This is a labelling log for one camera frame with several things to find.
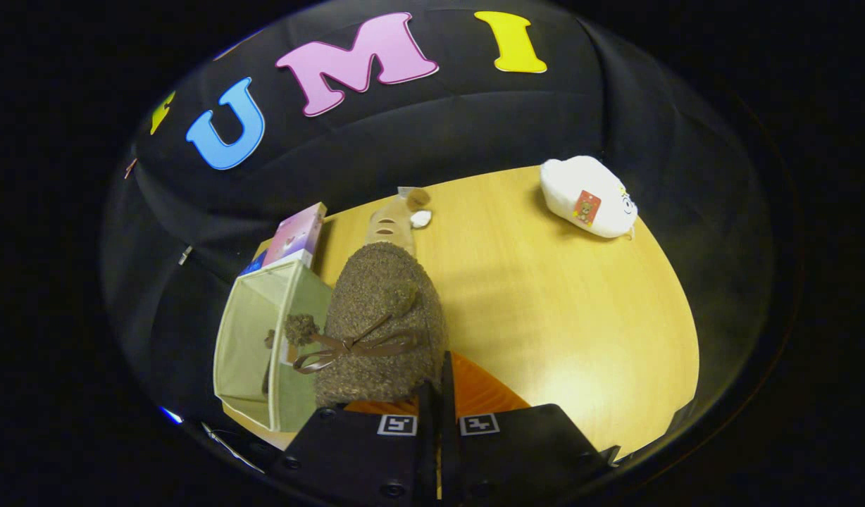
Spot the tan bread-shaped plush toy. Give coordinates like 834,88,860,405
364,187,433,256

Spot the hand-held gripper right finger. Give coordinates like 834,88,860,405
441,351,621,507

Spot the pale green fabric storage box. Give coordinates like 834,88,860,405
213,259,333,432

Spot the white plush toy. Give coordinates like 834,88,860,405
540,156,639,239

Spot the pink cardboard box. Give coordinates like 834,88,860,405
262,202,328,268

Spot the brown fuzzy slipper shoe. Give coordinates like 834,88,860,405
262,327,278,396
285,242,447,407

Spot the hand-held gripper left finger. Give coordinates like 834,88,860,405
274,380,433,507

